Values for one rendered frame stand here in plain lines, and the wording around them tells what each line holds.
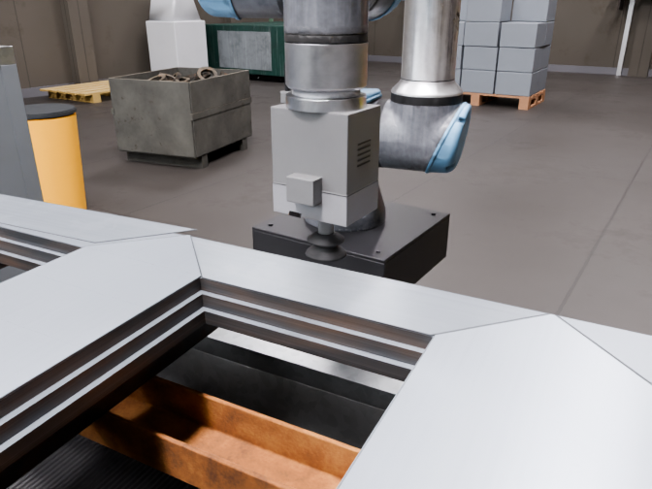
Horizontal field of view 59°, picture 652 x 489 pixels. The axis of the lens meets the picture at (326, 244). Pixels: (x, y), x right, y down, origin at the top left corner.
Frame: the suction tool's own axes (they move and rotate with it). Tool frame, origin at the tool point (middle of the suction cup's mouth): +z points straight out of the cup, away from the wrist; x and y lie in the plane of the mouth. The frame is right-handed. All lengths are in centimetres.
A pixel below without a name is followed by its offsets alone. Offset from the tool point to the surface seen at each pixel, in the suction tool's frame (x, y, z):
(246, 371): 7.4, -18.3, 25.9
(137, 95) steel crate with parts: 243, -314, 37
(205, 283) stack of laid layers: -5.5, -12.2, 4.4
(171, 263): -4.7, -18.0, 3.7
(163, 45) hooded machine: 594, -659, 32
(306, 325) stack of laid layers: -5.1, 0.9, 5.8
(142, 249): -3.8, -24.0, 3.7
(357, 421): 8.9, -0.5, 28.3
